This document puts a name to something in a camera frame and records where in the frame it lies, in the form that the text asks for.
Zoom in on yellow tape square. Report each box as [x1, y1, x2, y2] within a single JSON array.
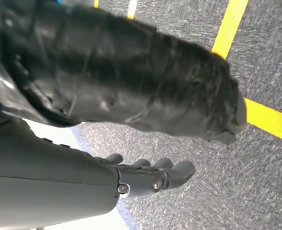
[[212, 0, 282, 145]]

